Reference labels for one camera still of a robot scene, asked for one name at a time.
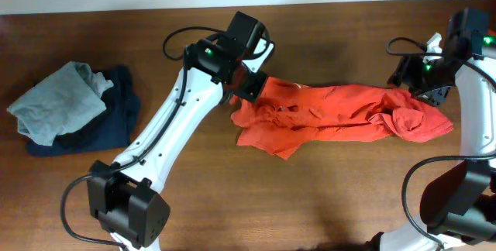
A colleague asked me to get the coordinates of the red t-shirt with logo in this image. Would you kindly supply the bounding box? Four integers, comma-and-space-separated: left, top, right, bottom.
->
230, 77, 453, 160

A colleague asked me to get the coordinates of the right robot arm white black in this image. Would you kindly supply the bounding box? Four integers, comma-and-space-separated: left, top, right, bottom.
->
365, 9, 495, 251

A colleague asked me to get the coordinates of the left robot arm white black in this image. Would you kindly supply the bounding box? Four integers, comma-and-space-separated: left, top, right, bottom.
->
86, 39, 275, 250

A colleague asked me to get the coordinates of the dark navy folded garment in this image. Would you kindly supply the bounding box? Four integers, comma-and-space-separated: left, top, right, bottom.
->
26, 65, 141, 157

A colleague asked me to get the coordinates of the grey folded shirt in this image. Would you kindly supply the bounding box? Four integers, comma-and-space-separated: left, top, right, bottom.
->
7, 61, 114, 146

